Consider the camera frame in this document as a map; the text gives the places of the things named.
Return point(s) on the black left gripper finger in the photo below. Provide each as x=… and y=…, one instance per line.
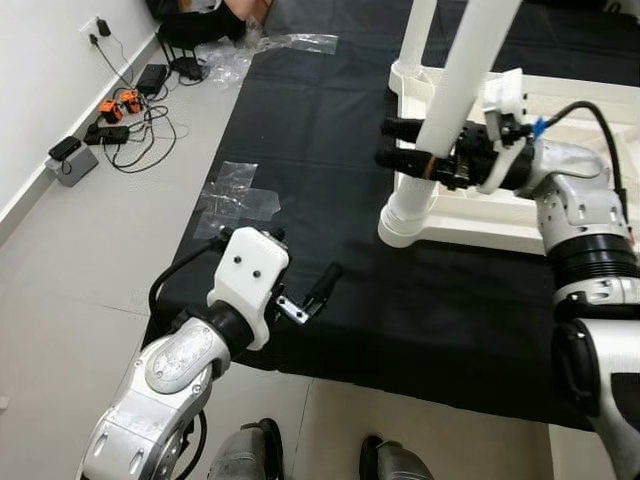
x=275, y=235
x=324, y=285

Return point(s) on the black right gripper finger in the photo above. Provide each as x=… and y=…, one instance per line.
x=405, y=164
x=403, y=128

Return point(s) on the white plastic table leg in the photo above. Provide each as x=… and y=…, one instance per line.
x=458, y=80
x=417, y=35

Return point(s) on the white plastic table top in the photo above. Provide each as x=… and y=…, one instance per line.
x=480, y=228

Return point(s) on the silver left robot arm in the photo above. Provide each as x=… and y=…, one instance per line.
x=160, y=400

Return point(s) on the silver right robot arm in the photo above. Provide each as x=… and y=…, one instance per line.
x=590, y=220

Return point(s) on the brown rubber band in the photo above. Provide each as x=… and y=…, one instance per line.
x=430, y=167

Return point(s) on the clear tape patch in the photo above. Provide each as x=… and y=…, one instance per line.
x=238, y=200

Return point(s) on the black tablecloth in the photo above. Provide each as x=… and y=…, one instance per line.
x=400, y=320

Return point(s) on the clear tape strip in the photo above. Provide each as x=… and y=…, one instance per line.
x=300, y=44

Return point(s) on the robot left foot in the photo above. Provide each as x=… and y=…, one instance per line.
x=245, y=455

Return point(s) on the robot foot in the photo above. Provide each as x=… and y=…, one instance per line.
x=245, y=455
x=395, y=462

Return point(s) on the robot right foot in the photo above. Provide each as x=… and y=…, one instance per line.
x=395, y=462

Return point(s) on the round black floor device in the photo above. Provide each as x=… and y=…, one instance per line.
x=187, y=69

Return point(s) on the black power strip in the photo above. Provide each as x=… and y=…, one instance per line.
x=107, y=135

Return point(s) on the orange black power plug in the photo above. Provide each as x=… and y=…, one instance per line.
x=129, y=101
x=110, y=110

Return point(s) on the person in dark shirt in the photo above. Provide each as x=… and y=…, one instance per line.
x=245, y=8

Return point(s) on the black power adapter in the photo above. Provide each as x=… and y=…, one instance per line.
x=152, y=79

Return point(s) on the grey box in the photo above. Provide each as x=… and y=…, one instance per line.
x=73, y=162

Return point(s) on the black floor chair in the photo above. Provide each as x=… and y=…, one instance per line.
x=195, y=20

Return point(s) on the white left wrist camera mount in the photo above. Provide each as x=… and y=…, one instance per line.
x=248, y=280

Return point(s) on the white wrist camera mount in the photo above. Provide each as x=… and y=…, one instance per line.
x=505, y=100
x=248, y=280

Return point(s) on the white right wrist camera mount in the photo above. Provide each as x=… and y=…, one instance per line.
x=505, y=100

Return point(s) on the wall socket with plug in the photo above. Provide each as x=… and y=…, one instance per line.
x=97, y=27

